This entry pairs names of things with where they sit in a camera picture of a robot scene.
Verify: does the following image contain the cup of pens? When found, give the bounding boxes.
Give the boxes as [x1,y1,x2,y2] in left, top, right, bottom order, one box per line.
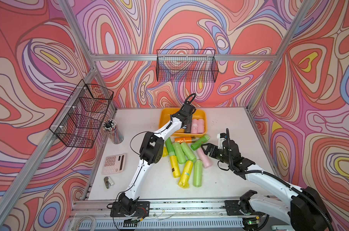
[103,119,124,144]

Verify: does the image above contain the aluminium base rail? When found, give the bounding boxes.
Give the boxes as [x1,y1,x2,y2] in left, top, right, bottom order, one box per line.
[67,197,302,223]

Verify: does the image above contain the green roll with label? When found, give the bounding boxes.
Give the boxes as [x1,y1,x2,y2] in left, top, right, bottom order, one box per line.
[191,134,210,151]

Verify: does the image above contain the orange plastic storage box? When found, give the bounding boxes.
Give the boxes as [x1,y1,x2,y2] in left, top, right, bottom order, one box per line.
[159,107,207,138]

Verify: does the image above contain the grey trash bag roll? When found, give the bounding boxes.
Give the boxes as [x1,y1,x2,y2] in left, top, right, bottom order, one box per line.
[184,124,191,133]

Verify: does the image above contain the small grey stapler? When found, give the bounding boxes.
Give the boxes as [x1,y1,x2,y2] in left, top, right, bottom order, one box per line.
[104,176,114,189]

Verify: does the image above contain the black wire basket left wall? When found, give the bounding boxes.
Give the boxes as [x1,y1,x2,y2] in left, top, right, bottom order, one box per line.
[49,80,114,148]

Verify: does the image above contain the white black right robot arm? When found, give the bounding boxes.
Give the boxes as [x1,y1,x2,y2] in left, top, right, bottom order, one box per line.
[201,139,333,231]

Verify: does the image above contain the pink trash bag roll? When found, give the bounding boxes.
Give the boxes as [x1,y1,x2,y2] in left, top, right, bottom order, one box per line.
[190,119,198,134]
[196,148,212,168]
[198,118,205,134]

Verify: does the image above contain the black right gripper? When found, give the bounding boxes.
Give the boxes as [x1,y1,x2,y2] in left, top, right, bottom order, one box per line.
[201,143,232,165]

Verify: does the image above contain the pink calculator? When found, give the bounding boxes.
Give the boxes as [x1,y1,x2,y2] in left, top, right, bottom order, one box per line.
[101,153,126,175]

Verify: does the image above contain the light green roll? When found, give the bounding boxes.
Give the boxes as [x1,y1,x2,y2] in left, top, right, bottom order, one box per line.
[193,160,203,187]
[180,142,197,162]
[172,142,187,164]

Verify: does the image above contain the black wire basket wall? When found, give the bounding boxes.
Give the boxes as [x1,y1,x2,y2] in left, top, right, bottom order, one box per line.
[156,48,219,83]
[49,80,114,148]

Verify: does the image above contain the black wire basket back wall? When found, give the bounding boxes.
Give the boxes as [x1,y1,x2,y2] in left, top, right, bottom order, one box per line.
[156,48,219,83]

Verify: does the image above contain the green yellow trash bag roll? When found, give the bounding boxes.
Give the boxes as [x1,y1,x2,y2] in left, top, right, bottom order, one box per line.
[165,138,181,178]

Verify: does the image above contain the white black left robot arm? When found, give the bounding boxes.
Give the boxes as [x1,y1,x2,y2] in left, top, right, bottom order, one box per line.
[107,100,196,217]

